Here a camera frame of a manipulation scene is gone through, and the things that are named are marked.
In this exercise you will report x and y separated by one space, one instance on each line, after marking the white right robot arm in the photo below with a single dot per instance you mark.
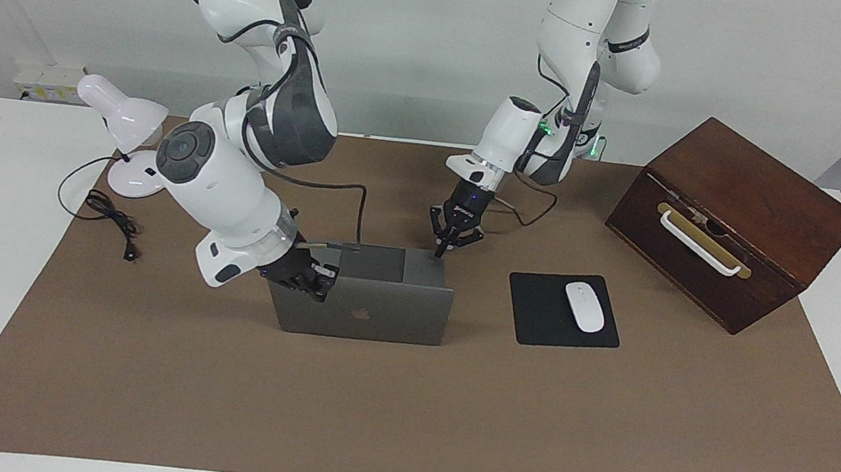
228 190

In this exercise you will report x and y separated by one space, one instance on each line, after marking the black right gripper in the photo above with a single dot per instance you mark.
290 269

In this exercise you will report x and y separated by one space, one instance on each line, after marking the grey laptop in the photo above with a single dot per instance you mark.
388 315

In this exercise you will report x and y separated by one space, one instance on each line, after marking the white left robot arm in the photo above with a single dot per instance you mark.
508 131

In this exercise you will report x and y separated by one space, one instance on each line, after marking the dark brown wooden box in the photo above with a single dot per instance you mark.
780 206

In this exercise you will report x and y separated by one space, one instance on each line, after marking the black mouse pad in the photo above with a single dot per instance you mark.
538 313

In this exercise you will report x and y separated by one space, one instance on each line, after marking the white computer mouse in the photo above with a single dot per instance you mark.
584 308

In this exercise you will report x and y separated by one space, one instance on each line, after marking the brown table mat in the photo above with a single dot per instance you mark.
400 416

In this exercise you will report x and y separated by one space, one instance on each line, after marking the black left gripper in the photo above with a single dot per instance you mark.
463 213

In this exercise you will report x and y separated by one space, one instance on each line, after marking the white desk lamp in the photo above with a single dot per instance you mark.
129 116

